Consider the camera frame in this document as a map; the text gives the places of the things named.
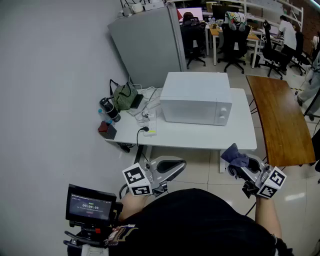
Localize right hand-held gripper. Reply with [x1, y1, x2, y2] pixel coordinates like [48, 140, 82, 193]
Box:
[228, 154, 288, 200]

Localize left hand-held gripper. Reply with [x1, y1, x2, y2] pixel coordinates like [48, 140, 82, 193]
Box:
[121, 156, 188, 198]

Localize dark blue cloth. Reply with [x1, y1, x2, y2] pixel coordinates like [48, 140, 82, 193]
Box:
[220, 142, 250, 180]

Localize white microwave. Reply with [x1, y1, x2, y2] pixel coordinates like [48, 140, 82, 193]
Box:
[159, 71, 233, 127]

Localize person's right forearm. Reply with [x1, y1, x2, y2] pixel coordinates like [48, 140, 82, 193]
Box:
[254, 196, 283, 240]

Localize person's left forearm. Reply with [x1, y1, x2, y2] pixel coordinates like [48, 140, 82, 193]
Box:
[118, 192, 151, 222]

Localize black desk control panel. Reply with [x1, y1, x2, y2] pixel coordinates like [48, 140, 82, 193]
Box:
[117, 141, 131, 153]

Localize white power strip yellow label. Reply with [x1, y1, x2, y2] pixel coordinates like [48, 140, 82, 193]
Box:
[143, 120, 158, 137]

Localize person's black shirt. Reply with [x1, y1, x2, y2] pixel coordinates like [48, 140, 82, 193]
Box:
[104, 187, 295, 256]

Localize brown wooden table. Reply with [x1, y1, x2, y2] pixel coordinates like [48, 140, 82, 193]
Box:
[245, 74, 317, 168]

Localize white power strip with chargers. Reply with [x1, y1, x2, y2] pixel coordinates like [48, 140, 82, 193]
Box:
[136, 109, 158, 127]

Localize small black box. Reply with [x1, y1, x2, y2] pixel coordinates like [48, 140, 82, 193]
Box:
[99, 123, 118, 140]

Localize white flat pad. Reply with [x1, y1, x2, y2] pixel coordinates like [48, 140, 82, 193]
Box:
[126, 99, 148, 117]

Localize black field monitor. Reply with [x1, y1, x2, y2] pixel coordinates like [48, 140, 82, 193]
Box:
[65, 183, 124, 228]

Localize clear water bottle blue cap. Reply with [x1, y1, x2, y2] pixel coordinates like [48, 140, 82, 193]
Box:
[97, 108, 115, 125]

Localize dark red pouch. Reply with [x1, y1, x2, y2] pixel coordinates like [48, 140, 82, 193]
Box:
[97, 120, 110, 133]

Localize black power adapter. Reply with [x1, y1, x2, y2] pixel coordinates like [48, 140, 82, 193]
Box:
[130, 93, 145, 110]

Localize black thermos bottle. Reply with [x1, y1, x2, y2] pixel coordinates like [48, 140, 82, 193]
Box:
[99, 96, 122, 123]

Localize black tripod stand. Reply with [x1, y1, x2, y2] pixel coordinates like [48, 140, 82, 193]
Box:
[303, 84, 320, 121]

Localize green striped bag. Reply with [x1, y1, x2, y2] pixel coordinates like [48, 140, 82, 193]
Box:
[109, 78, 139, 112]

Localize black office chair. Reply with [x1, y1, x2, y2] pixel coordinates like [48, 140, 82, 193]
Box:
[179, 21, 208, 70]
[258, 21, 288, 80]
[289, 31, 313, 76]
[217, 22, 252, 74]

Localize grey refrigerator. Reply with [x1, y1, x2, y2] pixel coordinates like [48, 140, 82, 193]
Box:
[107, 3, 187, 90]

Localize wooden office desk white legs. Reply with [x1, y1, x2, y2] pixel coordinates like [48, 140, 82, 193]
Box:
[208, 24, 261, 69]

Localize colourful clothing on chair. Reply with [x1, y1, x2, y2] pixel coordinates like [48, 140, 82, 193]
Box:
[224, 11, 248, 32]

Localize computer monitor pink screen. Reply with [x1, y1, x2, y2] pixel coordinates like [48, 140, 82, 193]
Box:
[176, 7, 204, 23]

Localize grey router box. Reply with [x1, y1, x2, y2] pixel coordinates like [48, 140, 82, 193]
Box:
[143, 1, 166, 11]

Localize white shelving rack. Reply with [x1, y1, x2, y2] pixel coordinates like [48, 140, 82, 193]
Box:
[246, 0, 305, 33]

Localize black computer monitor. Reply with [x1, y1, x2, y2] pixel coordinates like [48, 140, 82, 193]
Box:
[211, 4, 240, 21]

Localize black power plug cable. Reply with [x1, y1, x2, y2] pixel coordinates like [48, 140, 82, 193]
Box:
[136, 126, 150, 163]

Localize black monitor mount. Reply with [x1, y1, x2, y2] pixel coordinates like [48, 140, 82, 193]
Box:
[62, 219, 121, 256]

